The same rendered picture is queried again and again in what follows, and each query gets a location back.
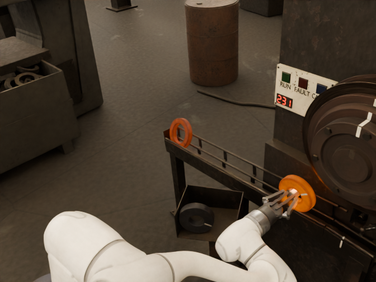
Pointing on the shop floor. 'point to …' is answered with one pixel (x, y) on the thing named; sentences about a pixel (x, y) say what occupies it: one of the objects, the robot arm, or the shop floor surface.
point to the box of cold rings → (35, 115)
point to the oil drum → (212, 41)
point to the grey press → (53, 46)
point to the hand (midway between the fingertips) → (296, 190)
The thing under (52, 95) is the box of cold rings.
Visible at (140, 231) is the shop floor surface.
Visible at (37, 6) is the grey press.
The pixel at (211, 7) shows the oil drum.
